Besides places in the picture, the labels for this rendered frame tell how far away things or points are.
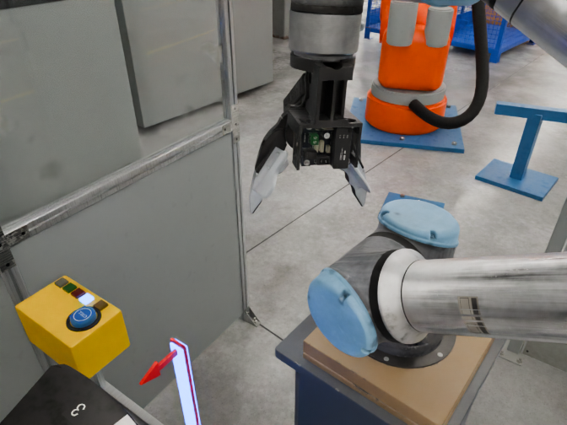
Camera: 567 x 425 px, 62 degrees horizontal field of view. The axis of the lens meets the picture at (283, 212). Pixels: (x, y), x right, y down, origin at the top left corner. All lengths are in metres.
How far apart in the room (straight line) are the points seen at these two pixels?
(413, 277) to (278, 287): 1.90
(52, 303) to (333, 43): 0.64
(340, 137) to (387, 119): 3.46
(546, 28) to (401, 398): 0.51
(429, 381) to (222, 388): 1.36
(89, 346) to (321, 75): 0.57
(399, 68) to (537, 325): 3.47
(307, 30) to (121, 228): 1.07
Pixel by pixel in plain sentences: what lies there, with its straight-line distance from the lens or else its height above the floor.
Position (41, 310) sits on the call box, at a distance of 0.91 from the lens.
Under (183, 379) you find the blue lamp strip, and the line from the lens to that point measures 0.66.
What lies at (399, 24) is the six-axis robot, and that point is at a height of 0.89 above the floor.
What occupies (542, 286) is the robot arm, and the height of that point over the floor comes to 1.36.
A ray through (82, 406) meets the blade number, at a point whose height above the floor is 1.18.
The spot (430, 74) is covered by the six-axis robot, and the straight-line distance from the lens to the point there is 3.90.
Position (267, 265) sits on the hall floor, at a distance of 2.56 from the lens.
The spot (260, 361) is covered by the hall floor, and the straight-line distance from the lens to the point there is 2.11.
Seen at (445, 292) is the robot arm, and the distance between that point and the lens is 0.53.
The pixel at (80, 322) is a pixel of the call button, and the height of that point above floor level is 1.08.
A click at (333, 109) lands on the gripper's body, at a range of 0.51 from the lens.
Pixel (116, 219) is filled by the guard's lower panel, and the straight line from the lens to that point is 1.45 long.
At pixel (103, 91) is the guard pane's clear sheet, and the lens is 1.33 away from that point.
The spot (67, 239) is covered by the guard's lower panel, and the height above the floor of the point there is 0.90.
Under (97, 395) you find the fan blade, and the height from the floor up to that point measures 1.18.
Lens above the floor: 1.65
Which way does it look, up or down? 34 degrees down
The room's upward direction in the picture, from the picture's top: straight up
